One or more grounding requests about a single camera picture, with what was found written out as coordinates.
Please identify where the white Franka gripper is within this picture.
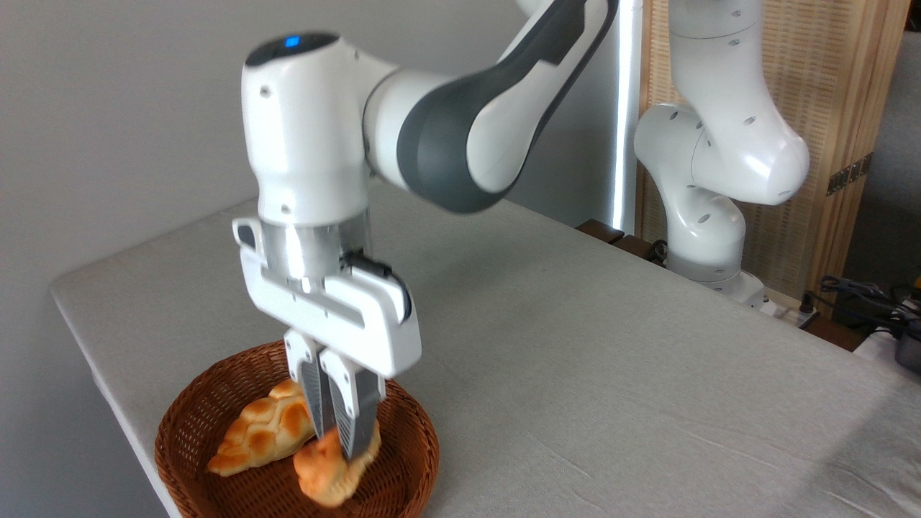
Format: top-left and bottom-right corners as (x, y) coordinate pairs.
(232, 217), (423, 462)

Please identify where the round knotted bread roll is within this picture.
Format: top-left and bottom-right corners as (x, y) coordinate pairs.
(293, 420), (383, 509)

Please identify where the long braided bread loaf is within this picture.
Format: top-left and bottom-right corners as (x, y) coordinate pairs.
(207, 378), (318, 478)

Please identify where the brown woven wicker basket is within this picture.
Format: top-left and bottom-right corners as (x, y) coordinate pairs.
(154, 340), (440, 518)

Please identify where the dark brown wooden block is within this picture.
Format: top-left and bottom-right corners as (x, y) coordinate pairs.
(612, 235), (668, 265)
(576, 219), (626, 246)

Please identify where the white power strip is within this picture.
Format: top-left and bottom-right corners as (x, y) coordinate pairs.
(760, 294), (821, 329)

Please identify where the brass screen hinge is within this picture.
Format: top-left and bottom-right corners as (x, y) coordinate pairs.
(825, 153), (874, 196)

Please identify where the dark grey metal pot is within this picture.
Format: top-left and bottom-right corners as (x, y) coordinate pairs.
(894, 330), (921, 374)

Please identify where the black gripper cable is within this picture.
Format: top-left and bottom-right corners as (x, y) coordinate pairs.
(344, 249), (414, 323)

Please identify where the black cable bundle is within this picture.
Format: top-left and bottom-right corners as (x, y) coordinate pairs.
(800, 275), (921, 333)

